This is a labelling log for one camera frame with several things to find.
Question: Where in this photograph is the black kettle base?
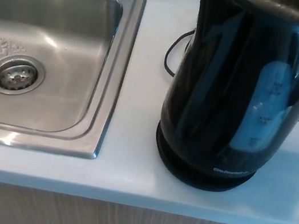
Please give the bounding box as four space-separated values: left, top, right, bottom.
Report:
147 119 263 199

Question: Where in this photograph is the stainless steel sink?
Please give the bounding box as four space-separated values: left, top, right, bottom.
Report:
0 0 148 165

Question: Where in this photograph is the metal sink drain strainer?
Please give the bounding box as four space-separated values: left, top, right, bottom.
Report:
0 51 49 101

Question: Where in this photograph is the black kettle power cord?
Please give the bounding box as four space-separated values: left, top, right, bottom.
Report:
161 24 196 80

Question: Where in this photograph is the black electric kettle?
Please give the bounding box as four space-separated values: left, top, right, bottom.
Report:
151 0 299 193

